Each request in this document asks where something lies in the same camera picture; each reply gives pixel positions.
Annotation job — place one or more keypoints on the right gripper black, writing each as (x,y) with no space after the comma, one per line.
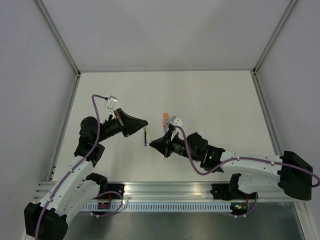
(164,144)

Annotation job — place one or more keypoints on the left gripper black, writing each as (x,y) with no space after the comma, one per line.
(128,124)

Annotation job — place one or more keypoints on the purple ink refill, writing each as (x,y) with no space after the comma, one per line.
(145,138)

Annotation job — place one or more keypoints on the red pink pen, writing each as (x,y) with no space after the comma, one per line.
(164,126)

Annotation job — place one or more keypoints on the orange highlighter pen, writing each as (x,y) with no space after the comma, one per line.
(166,118)

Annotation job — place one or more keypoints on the yellow pen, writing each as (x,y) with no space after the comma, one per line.
(148,143)

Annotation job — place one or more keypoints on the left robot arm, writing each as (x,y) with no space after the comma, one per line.
(49,219)

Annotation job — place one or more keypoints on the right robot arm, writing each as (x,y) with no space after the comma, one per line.
(287,173)

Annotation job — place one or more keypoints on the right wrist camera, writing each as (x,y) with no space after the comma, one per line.
(171,124)

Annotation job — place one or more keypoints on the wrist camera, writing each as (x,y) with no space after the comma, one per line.
(110,104)
(171,124)

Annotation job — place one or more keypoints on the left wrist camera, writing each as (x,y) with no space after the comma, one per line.
(110,104)

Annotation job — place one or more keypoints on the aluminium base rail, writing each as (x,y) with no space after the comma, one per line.
(170,192)

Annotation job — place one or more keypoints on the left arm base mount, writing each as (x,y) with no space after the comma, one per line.
(115,189)

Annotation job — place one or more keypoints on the slotted cable duct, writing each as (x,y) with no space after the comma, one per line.
(155,207)

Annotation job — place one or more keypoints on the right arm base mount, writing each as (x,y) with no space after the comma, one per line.
(228,192)

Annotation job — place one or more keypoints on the left frame post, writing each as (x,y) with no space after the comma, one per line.
(40,5)

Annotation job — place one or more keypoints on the frame post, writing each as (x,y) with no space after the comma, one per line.
(275,34)
(40,5)

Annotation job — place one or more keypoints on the right frame post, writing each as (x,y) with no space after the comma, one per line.
(275,34)

